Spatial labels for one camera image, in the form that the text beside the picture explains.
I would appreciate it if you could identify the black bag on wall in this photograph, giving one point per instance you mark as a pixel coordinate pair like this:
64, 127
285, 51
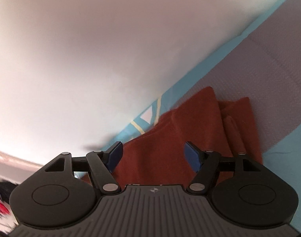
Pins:
6, 188

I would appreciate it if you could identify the dark red knit sweater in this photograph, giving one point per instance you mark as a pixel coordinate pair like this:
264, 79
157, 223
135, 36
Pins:
157, 157

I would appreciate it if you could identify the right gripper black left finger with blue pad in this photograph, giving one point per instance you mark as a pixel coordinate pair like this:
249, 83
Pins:
66, 189

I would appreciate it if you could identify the pink floral curtain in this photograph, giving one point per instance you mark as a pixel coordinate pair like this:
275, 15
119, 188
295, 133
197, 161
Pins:
16, 162

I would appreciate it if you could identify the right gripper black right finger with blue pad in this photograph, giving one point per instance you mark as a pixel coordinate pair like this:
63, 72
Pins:
241, 190

